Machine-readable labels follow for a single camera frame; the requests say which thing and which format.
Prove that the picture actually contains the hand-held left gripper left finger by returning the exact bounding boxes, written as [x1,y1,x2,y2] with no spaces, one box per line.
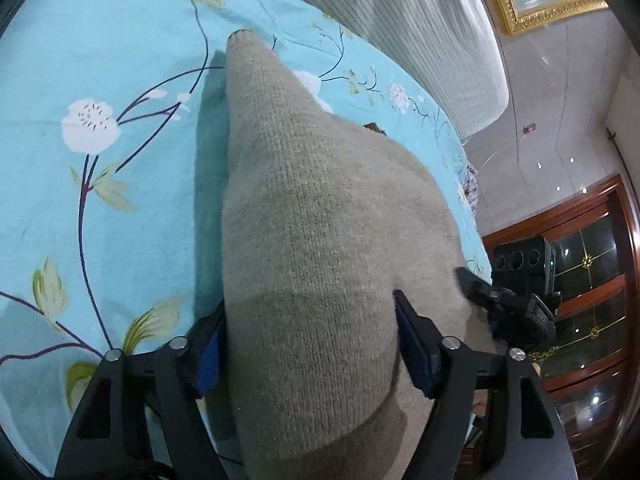
[52,304,229,480]

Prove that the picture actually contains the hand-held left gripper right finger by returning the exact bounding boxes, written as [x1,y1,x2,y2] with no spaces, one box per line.
[392,288,576,480]

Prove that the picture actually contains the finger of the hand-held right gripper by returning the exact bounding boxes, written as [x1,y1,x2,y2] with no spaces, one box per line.
[454,266,502,313]

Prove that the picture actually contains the beige knitted sweater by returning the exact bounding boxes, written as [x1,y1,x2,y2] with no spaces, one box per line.
[220,29,495,480]

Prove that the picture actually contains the wooden glass door cabinet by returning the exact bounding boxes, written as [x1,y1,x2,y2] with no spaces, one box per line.
[480,172,640,472]

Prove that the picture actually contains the purple floral cloth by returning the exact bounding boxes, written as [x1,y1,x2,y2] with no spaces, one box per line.
[457,160,482,222]

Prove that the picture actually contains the blue floral bedsheet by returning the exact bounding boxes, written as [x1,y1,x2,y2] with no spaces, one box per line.
[0,0,493,478]

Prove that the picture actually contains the grey striped bolster cushion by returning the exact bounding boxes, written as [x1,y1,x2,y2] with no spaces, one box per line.
[252,0,511,144]

